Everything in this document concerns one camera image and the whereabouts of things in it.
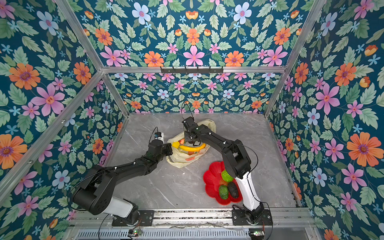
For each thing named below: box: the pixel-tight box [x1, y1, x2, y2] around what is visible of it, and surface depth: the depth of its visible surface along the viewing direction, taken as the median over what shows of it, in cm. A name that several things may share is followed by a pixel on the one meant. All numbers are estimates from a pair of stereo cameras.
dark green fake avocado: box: [219, 185, 229, 200], surface depth 79 cm
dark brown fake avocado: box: [227, 181, 239, 199], surface depth 79 cm
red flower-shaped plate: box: [203, 161, 243, 206], surface depth 86 cm
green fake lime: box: [221, 169, 234, 182], surface depth 84 cm
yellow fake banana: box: [179, 143, 206, 152], surface depth 98 cm
